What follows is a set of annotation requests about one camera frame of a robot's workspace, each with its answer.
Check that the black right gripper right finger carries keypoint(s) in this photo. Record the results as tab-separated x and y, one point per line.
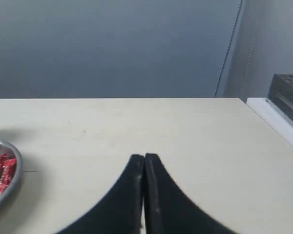
168	210

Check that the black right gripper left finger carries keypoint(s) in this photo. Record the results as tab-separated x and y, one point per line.
120	210

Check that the metal bowl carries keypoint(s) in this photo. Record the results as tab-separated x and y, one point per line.
8	151

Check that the black perforated tray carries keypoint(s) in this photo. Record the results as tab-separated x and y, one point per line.
281	94

